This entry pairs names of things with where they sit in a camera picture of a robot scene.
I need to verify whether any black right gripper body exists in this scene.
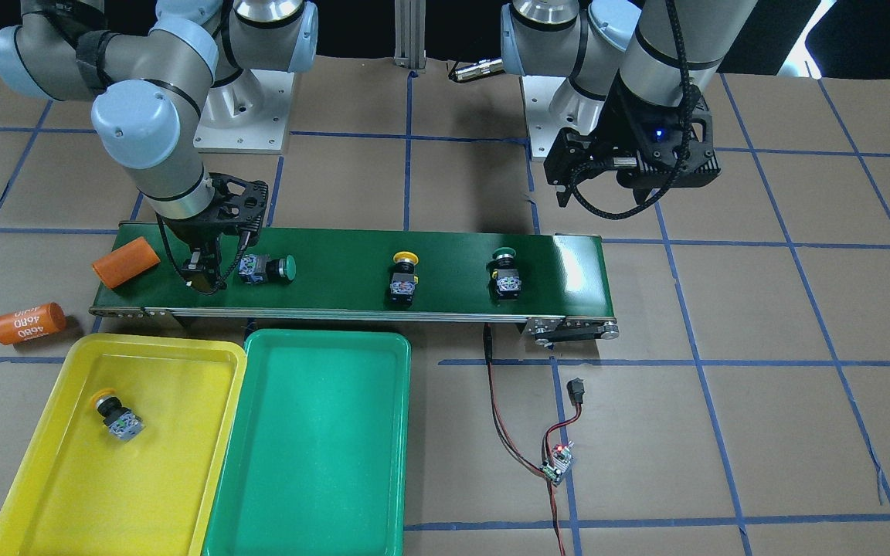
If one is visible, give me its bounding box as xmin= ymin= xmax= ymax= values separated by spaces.
xmin=158 ymin=208 xmax=250 ymax=267

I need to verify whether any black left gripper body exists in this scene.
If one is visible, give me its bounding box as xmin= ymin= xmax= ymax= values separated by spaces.
xmin=543 ymin=127 xmax=638 ymax=192

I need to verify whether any green push button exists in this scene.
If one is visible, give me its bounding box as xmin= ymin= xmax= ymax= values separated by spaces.
xmin=238 ymin=253 xmax=297 ymax=284
xmin=490 ymin=246 xmax=522 ymax=300

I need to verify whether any plain orange cylinder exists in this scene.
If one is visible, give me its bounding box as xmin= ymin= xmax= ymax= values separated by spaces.
xmin=91 ymin=237 xmax=160 ymax=290

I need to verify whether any yellow push button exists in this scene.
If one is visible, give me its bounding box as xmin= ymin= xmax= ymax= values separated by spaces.
xmin=388 ymin=251 xmax=420 ymax=307
xmin=90 ymin=388 xmax=144 ymax=441

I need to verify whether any orange cylinder with 4680 print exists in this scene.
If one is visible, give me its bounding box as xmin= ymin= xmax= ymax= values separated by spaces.
xmin=0 ymin=302 xmax=67 ymax=345

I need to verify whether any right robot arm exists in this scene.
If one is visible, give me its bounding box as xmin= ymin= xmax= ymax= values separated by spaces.
xmin=0 ymin=1 xmax=319 ymax=295

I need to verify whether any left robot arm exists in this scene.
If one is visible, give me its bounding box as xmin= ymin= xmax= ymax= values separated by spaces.
xmin=501 ymin=1 xmax=756 ymax=219

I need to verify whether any green conveyor belt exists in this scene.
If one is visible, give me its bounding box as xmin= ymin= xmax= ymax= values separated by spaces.
xmin=90 ymin=226 xmax=619 ymax=346

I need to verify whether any black connector plug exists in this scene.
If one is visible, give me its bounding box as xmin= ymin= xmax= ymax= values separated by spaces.
xmin=566 ymin=378 xmax=584 ymax=407

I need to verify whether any green tray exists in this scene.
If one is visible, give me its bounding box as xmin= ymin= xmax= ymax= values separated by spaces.
xmin=202 ymin=330 xmax=411 ymax=555

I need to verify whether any yellow tray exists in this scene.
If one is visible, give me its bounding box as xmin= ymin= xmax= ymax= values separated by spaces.
xmin=0 ymin=334 xmax=246 ymax=555

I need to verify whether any small controller circuit board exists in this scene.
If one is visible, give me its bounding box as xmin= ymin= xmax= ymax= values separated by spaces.
xmin=541 ymin=441 xmax=573 ymax=487

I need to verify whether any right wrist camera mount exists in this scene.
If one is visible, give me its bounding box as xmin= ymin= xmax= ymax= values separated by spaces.
xmin=209 ymin=172 xmax=269 ymax=236

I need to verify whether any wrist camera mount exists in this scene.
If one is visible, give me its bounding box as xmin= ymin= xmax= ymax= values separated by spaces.
xmin=609 ymin=79 xmax=722 ymax=203
xmin=209 ymin=172 xmax=269 ymax=236

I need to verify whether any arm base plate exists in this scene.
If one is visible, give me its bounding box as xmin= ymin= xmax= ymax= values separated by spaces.
xmin=193 ymin=69 xmax=297 ymax=154
xmin=521 ymin=75 xmax=604 ymax=161

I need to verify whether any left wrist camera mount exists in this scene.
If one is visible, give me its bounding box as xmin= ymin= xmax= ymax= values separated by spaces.
xmin=609 ymin=79 xmax=722 ymax=203

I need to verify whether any red black wire cable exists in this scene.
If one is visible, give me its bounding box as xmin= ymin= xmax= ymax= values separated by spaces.
xmin=484 ymin=324 xmax=589 ymax=556

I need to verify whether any aluminium frame post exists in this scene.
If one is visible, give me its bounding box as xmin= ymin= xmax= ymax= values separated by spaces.
xmin=393 ymin=0 xmax=426 ymax=73

